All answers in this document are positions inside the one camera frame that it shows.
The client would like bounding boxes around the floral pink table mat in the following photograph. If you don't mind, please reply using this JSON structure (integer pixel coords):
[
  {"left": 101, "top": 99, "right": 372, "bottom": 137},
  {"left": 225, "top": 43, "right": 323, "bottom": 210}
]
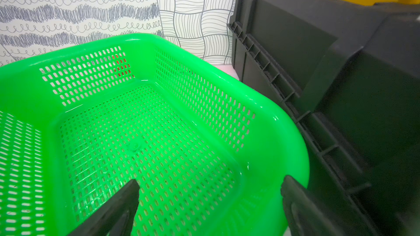
[{"left": 206, "top": 64, "right": 239, "bottom": 81}]

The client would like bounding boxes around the black plastic toolbox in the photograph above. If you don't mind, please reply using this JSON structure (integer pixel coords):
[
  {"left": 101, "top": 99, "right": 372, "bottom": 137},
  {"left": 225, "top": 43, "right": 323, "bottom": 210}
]
[{"left": 228, "top": 0, "right": 420, "bottom": 236}]

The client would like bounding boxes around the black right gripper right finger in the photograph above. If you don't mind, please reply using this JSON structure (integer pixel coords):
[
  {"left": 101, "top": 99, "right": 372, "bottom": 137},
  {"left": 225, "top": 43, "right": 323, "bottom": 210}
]
[{"left": 281, "top": 175, "right": 345, "bottom": 236}]

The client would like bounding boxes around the green plastic basket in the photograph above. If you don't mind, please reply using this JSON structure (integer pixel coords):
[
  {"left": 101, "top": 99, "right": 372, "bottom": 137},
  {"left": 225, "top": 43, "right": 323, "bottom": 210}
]
[{"left": 1, "top": 34, "right": 310, "bottom": 236}]

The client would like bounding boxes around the red object behind basket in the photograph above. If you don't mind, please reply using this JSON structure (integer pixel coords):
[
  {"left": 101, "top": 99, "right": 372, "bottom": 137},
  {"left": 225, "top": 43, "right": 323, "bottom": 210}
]
[{"left": 111, "top": 54, "right": 131, "bottom": 76}]

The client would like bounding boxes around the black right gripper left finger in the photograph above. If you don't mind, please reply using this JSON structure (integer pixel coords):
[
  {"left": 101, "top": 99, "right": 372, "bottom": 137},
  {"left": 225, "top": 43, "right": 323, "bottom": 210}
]
[{"left": 70, "top": 179, "right": 140, "bottom": 236}]

